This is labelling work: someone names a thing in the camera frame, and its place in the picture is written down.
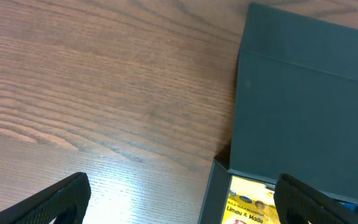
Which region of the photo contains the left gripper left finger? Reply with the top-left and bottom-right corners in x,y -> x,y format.
0,172 -> 91,224

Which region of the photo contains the yellow candy bag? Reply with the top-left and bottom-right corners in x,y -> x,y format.
221,176 -> 280,224

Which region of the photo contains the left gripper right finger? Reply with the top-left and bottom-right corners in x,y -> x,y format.
273,174 -> 358,224

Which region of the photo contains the dark green gift box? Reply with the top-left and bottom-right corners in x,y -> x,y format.
199,2 -> 358,223

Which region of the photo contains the blue Oreo cookie pack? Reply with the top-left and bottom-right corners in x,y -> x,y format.
341,202 -> 357,211

